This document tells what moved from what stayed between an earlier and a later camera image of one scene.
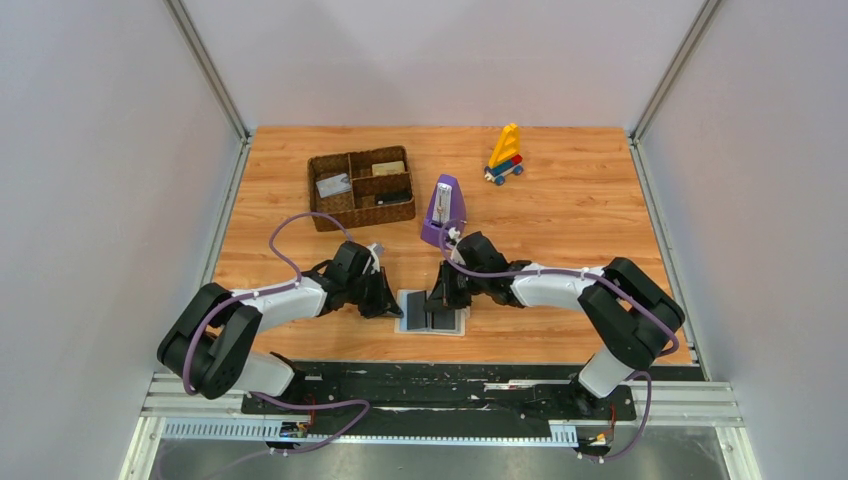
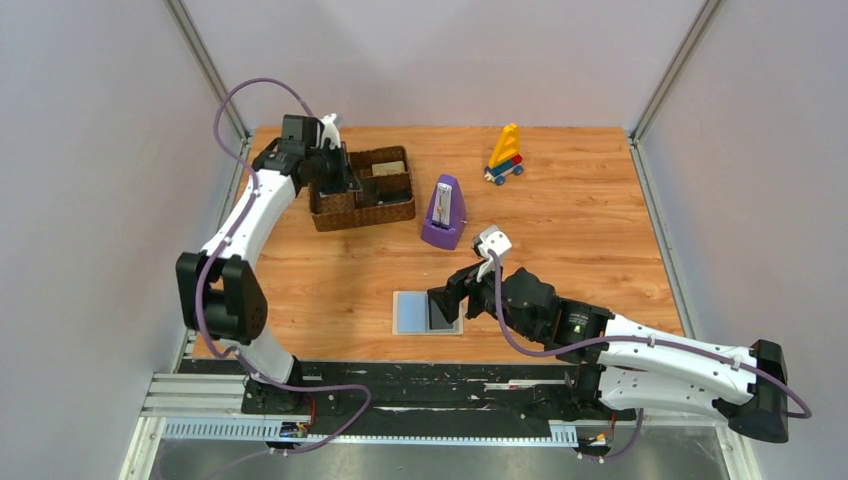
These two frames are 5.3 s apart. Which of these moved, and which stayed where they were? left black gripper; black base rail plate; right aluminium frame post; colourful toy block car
Moved: left black gripper
Stayed: colourful toy block car; black base rail plate; right aluminium frame post
